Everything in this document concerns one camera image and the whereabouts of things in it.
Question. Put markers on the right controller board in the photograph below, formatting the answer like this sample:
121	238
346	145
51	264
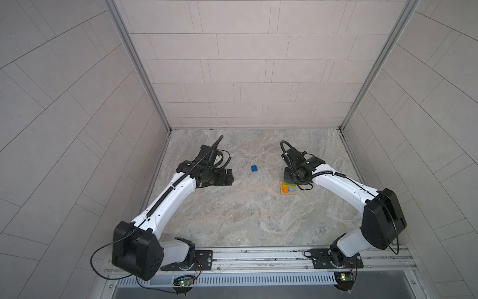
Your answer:
345	281

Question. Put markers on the controller board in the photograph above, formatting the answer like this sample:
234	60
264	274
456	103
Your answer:
184	281
345	281

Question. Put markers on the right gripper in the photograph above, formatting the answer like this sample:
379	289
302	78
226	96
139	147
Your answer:
285	174

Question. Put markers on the natural wood block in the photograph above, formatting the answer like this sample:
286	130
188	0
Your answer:
288	194

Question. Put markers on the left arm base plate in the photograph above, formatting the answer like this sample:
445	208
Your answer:
202	259

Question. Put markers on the vent grille strip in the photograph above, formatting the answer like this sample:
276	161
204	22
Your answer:
238	280

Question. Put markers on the aluminium mounting rail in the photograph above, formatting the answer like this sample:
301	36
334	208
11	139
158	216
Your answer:
292	259

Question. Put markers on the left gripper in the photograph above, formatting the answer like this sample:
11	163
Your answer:
221	180

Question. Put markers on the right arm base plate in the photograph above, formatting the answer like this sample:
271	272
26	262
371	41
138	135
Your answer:
322	259

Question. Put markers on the left controller board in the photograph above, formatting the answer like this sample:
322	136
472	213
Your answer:
184	281

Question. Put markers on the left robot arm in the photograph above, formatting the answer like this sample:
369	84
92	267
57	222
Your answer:
137	248

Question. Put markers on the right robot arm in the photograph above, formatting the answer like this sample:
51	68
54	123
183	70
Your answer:
382	217

